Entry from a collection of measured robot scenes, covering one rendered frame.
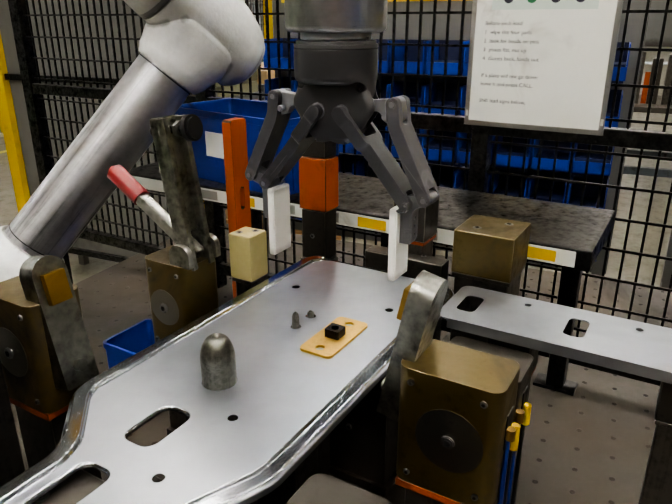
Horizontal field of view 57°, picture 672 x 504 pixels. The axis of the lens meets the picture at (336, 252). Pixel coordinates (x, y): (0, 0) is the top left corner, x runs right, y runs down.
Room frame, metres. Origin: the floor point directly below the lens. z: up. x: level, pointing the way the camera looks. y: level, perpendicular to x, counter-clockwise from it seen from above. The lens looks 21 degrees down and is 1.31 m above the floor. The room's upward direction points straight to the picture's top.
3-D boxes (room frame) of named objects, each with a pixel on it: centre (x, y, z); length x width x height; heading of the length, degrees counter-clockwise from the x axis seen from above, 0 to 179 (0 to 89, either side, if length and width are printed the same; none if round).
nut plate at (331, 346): (0.57, 0.00, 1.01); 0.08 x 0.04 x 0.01; 149
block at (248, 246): (0.73, 0.11, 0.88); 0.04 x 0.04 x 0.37; 59
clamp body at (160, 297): (0.69, 0.20, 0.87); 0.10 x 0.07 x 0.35; 59
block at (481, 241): (0.77, -0.21, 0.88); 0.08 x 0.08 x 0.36; 59
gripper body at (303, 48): (0.57, 0.00, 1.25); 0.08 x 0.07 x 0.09; 59
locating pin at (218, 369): (0.49, 0.11, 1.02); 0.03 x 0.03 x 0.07
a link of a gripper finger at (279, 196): (0.61, 0.06, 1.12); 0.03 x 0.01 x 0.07; 149
